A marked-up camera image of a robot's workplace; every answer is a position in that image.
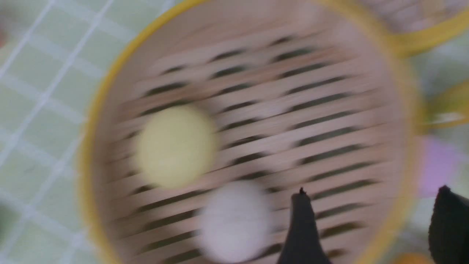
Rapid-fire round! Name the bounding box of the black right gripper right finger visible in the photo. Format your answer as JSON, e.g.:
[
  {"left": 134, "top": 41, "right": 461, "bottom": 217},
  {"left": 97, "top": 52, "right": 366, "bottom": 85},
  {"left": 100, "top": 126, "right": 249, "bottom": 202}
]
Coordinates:
[{"left": 428, "top": 186, "right": 469, "bottom": 264}]

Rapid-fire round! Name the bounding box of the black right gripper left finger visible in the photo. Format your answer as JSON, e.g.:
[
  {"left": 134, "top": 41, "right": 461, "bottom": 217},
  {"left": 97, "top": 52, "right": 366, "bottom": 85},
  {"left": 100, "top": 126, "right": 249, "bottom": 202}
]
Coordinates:
[{"left": 277, "top": 187, "right": 330, "bottom": 264}]

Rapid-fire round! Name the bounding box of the white bun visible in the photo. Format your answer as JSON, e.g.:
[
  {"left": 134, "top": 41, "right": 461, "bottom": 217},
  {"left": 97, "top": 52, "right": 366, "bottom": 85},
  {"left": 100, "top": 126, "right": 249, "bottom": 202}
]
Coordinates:
[{"left": 195, "top": 180, "right": 274, "bottom": 264}]

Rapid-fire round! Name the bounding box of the pale yellow bun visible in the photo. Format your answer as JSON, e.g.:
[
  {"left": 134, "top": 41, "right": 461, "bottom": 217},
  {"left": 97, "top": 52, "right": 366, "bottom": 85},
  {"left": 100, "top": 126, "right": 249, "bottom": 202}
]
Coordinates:
[{"left": 134, "top": 104, "right": 218, "bottom": 188}]

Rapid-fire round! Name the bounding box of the woven bamboo steamer lid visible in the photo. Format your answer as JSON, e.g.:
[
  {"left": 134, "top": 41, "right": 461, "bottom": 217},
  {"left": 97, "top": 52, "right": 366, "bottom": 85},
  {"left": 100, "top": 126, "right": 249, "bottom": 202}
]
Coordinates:
[{"left": 359, "top": 0, "right": 469, "bottom": 55}]

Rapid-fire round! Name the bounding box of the orange toy mango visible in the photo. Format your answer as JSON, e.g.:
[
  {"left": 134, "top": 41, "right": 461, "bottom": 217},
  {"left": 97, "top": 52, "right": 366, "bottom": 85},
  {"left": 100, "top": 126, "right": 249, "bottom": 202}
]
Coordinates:
[{"left": 391, "top": 253, "right": 434, "bottom": 264}]

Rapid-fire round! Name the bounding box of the pink cube block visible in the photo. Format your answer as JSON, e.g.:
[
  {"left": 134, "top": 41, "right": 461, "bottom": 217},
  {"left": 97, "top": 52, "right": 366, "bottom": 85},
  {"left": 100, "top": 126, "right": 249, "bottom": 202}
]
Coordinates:
[{"left": 418, "top": 135, "right": 467, "bottom": 198}]

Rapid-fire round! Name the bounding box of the yellow toy banana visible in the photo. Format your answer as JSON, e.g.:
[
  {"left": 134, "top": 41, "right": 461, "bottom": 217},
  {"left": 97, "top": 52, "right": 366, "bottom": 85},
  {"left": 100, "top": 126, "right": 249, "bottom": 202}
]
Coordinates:
[{"left": 417, "top": 80, "right": 469, "bottom": 135}]

